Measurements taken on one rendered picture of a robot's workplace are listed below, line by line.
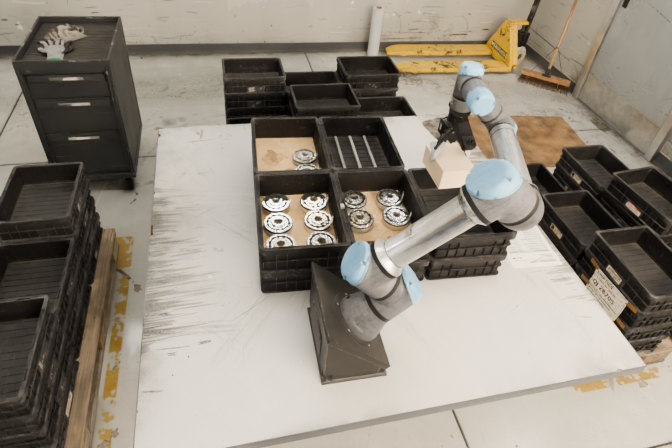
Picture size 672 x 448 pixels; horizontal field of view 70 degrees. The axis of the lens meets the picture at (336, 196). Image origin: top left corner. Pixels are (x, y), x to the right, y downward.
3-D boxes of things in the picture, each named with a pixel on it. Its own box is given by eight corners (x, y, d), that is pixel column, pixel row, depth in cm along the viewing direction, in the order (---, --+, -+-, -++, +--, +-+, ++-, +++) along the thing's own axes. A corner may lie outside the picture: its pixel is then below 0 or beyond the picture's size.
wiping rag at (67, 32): (84, 44, 267) (82, 38, 265) (40, 44, 262) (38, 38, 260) (91, 24, 288) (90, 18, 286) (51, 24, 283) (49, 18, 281)
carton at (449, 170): (470, 186, 169) (476, 169, 164) (438, 189, 166) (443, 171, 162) (452, 159, 181) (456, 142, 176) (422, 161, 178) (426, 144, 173)
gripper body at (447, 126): (456, 130, 171) (464, 100, 163) (466, 144, 165) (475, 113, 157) (436, 132, 169) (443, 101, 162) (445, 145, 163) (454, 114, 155)
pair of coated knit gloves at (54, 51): (68, 61, 250) (66, 56, 248) (28, 62, 246) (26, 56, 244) (76, 41, 268) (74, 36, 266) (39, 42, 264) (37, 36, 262)
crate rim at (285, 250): (351, 250, 160) (352, 245, 158) (259, 256, 155) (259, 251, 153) (331, 175, 190) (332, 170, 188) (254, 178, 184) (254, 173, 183)
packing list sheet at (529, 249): (567, 264, 193) (567, 263, 192) (515, 271, 187) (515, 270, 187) (524, 209, 217) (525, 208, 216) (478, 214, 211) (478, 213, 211)
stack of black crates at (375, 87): (380, 109, 385) (388, 55, 356) (391, 129, 363) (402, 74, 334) (331, 111, 376) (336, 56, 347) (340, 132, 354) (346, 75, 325)
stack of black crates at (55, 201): (94, 286, 232) (68, 217, 203) (24, 294, 225) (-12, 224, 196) (104, 228, 261) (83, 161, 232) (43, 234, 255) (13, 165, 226)
